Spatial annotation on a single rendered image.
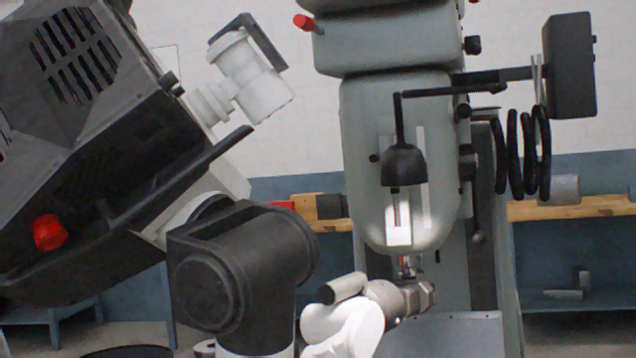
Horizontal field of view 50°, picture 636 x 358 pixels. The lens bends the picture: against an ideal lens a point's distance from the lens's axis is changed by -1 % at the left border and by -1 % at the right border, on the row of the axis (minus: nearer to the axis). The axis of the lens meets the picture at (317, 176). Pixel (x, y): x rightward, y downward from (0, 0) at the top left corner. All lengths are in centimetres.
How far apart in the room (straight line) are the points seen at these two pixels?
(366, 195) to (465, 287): 55
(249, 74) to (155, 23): 528
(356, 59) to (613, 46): 449
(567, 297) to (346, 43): 405
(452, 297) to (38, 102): 117
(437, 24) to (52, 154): 66
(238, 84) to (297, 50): 480
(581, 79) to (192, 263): 97
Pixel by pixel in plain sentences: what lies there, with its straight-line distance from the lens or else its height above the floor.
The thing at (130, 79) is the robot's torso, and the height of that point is 160.
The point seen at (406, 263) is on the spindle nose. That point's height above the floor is 129.
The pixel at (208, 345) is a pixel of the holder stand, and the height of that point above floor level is 113.
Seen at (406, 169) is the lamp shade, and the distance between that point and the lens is 101.
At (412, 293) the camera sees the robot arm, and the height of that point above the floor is 125.
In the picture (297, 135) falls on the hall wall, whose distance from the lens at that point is 564.
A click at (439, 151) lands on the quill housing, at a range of 117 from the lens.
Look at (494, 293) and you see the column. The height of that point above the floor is 113.
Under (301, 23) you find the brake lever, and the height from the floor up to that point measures 169.
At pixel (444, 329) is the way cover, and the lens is 167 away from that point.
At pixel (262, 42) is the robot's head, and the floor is 165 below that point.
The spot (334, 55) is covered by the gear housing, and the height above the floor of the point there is 166.
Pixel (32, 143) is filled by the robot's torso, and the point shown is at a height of 155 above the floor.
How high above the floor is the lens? 154
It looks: 4 degrees down
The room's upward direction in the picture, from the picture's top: 5 degrees counter-clockwise
